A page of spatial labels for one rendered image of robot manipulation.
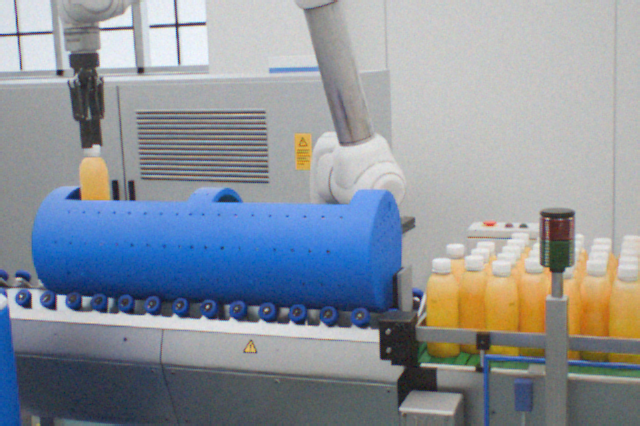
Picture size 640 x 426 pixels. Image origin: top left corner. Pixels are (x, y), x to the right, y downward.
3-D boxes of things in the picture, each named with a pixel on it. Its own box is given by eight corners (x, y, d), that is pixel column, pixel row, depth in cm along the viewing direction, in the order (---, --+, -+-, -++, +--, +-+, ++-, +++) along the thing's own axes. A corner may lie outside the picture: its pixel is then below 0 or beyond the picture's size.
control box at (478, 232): (474, 259, 250) (473, 220, 248) (552, 262, 243) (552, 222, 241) (467, 268, 240) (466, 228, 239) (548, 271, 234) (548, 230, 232)
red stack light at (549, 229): (541, 233, 176) (541, 212, 175) (577, 234, 174) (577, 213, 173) (537, 240, 170) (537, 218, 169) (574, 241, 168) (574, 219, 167)
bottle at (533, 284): (557, 356, 202) (558, 268, 199) (527, 360, 200) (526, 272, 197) (541, 346, 209) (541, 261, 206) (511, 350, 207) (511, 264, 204)
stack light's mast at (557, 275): (541, 291, 178) (541, 207, 175) (576, 293, 176) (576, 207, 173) (537, 300, 172) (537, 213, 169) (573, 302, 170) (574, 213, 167)
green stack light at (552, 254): (541, 260, 177) (541, 233, 176) (576, 261, 175) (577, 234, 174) (537, 268, 171) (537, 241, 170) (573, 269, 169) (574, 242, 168)
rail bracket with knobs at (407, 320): (390, 353, 209) (389, 307, 207) (422, 355, 207) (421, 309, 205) (378, 368, 200) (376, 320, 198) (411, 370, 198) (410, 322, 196)
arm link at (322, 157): (349, 198, 291) (352, 126, 287) (377, 211, 275) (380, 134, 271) (300, 201, 285) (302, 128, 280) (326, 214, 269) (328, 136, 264)
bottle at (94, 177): (110, 222, 249) (105, 149, 246) (113, 227, 242) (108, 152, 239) (82, 225, 247) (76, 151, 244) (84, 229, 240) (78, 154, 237)
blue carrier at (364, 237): (98, 276, 266) (86, 175, 259) (405, 290, 237) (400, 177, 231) (38, 310, 240) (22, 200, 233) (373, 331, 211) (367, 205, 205)
